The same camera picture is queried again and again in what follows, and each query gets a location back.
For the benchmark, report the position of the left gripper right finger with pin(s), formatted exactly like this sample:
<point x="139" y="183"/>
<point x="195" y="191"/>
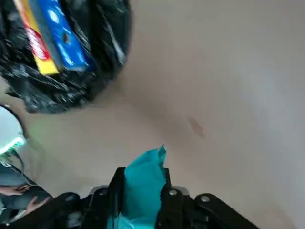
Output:
<point x="190" y="212"/>

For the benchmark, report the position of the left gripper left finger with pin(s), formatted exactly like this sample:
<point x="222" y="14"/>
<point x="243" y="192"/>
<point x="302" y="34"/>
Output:
<point x="71" y="210"/>

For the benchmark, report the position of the teal snack box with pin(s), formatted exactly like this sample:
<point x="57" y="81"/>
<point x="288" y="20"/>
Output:
<point x="143" y="186"/>

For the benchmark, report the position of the yellow red wafer box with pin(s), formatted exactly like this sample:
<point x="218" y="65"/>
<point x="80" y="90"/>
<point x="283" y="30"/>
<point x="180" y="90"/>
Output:
<point x="38" y="45"/>

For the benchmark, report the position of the blue snack box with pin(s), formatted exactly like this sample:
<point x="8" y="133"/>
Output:
<point x="64" y="40"/>

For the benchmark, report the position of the black plastic bag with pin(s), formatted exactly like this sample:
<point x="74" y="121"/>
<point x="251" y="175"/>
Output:
<point x="100" y="47"/>

